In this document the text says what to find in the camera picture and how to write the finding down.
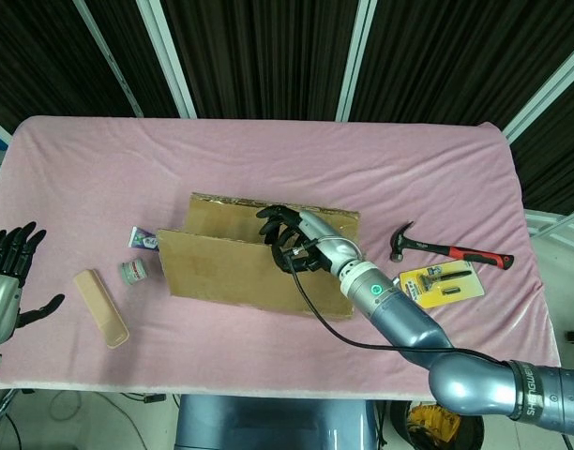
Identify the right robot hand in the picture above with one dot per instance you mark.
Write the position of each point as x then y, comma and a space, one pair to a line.
324, 239

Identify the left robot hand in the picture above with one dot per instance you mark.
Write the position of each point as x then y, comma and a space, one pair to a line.
1, 300

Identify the cardboard box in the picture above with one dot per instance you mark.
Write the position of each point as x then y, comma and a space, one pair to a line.
212, 267

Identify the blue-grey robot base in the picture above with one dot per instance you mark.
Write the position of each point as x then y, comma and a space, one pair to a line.
268, 424

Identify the beige plastic case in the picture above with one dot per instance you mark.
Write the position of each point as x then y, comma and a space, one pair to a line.
101, 309

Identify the pink tablecloth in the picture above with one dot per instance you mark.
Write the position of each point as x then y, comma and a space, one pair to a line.
268, 154

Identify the yellow razor blister pack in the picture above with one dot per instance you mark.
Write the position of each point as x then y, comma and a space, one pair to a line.
437, 293

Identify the black red claw hammer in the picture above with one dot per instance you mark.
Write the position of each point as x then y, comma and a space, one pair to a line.
456, 252

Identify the small white cream jar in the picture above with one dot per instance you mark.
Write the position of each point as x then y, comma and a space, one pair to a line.
132, 273

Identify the purple white toothpaste tube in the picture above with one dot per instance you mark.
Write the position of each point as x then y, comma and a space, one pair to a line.
144, 239

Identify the black floor plug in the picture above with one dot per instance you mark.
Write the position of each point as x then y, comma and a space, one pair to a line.
155, 398

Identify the yellow bag in bin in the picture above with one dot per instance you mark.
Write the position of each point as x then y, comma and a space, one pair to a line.
432, 422

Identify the black waste bin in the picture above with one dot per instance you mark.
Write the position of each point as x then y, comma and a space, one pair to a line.
470, 431

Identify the wide white frame post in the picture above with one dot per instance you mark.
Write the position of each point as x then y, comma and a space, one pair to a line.
167, 56

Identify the thin white frame post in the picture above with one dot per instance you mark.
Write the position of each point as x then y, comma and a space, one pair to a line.
106, 51

